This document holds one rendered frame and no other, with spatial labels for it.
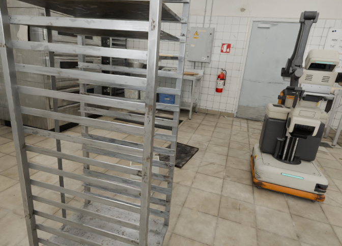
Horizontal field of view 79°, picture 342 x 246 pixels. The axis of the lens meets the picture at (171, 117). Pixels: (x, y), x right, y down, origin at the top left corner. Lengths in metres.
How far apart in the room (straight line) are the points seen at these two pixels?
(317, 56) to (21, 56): 3.29
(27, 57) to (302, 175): 3.40
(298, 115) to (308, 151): 0.54
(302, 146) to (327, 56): 0.95
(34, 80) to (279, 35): 4.31
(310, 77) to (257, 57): 2.76
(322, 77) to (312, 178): 0.91
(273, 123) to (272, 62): 2.56
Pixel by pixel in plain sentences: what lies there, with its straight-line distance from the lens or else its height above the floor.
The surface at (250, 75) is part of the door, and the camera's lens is 4.82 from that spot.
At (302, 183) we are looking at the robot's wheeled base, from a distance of 2.37.
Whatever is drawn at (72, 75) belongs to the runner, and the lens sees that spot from 0.88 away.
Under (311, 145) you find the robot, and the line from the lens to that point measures 2.58.
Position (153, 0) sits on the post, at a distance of 0.71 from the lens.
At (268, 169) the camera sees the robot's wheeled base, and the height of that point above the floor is 0.26.
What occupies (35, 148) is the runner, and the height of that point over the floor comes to 0.79.
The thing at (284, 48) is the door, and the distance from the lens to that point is 4.88.
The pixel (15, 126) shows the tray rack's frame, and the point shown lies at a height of 0.89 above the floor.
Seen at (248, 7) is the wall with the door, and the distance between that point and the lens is 4.89.
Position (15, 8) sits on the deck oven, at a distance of 3.40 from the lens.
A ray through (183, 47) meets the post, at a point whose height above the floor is 1.28.
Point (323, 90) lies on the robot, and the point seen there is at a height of 1.06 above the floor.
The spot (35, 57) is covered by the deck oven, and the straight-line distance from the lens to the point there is 3.19.
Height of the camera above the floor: 1.24
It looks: 17 degrees down
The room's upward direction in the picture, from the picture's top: 5 degrees clockwise
